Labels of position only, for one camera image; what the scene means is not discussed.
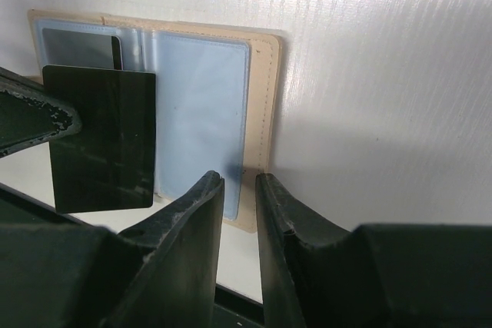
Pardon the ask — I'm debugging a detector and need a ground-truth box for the black credit card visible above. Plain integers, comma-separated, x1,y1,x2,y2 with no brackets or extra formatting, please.
42,65,156,214
42,28,122,70

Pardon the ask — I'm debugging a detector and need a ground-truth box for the beige card holder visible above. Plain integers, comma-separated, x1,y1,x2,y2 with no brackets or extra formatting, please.
28,10,282,233

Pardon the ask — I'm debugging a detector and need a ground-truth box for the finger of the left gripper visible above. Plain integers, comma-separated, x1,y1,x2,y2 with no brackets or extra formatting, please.
1,68,81,157

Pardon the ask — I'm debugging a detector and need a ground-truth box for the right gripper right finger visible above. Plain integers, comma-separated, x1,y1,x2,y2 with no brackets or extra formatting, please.
255,173,349,327

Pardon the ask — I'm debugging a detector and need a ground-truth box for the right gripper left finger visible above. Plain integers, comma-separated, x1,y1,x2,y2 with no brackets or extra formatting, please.
101,171,225,327

